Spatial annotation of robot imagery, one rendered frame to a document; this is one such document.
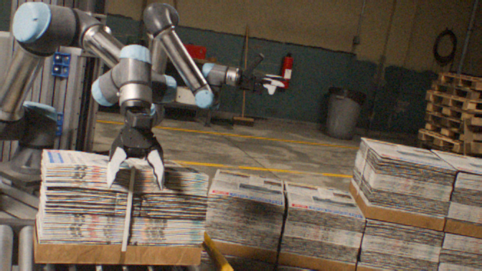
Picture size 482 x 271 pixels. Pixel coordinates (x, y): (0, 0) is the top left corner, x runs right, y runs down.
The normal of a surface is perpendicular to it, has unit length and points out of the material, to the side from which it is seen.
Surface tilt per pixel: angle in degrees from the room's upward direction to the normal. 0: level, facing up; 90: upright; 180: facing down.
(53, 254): 84
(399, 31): 90
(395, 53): 90
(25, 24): 84
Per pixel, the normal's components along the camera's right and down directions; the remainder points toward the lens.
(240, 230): -0.03, 0.18
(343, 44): 0.34, 0.22
